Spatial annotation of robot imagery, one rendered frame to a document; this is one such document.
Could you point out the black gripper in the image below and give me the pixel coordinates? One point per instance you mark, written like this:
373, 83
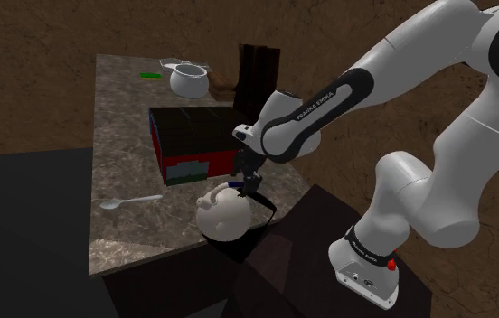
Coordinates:
247, 162

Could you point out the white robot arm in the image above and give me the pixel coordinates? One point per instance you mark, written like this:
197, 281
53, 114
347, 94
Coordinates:
408, 83

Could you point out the small blue object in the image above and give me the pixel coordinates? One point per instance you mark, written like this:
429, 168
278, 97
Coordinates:
233, 184

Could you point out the white kettle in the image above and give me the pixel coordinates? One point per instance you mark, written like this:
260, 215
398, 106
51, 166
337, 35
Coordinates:
224, 218

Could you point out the red and black box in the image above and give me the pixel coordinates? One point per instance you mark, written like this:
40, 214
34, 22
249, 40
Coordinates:
192, 132

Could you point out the dark wooden chair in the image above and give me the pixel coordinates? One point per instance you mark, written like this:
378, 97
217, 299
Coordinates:
256, 77

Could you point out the white pot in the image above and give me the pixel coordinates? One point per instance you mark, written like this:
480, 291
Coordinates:
190, 83

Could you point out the dark robot stand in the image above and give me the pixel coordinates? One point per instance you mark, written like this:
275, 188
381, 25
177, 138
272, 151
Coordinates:
302, 246

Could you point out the marble top table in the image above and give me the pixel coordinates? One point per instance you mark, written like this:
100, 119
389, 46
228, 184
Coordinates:
121, 145

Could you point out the green flat object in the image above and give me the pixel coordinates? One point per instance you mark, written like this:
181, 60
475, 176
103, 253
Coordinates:
150, 75

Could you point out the silver spoon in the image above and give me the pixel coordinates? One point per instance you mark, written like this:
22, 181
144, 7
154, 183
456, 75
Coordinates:
122, 201

